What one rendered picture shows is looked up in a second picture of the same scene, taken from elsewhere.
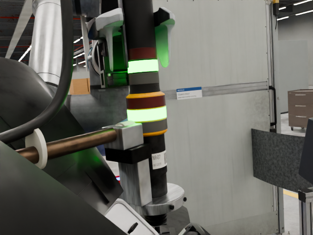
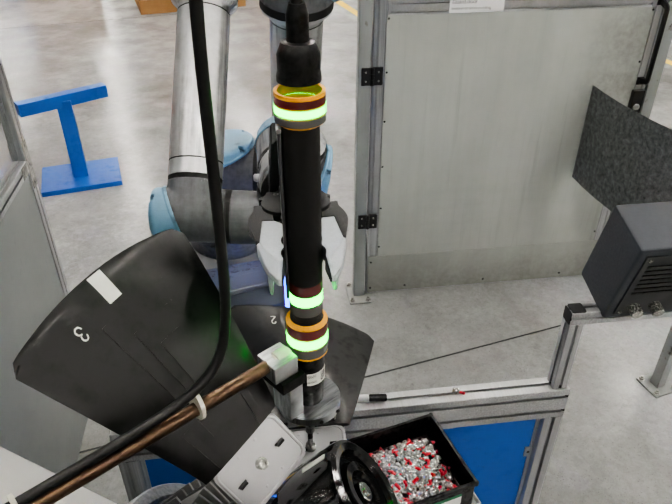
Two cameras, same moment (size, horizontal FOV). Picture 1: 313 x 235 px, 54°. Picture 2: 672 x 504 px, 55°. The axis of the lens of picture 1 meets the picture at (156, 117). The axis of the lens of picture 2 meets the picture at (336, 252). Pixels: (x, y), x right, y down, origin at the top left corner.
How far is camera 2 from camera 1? 45 cm
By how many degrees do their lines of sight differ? 28
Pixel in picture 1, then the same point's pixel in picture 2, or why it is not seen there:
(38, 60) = (185, 130)
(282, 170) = (624, 184)
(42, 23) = (189, 51)
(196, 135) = (475, 90)
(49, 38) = not seen: hidden behind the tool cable
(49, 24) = not seen: hidden behind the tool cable
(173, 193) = (328, 402)
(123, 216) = (272, 430)
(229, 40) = not seen: outside the picture
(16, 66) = (167, 248)
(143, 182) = (295, 401)
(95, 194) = (247, 414)
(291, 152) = (650, 157)
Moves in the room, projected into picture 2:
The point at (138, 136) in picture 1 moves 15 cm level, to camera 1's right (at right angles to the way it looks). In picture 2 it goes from (292, 368) to (441, 383)
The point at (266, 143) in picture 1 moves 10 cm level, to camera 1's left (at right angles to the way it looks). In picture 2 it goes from (611, 124) to (583, 123)
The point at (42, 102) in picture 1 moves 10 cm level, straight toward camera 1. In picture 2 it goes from (198, 305) to (202, 372)
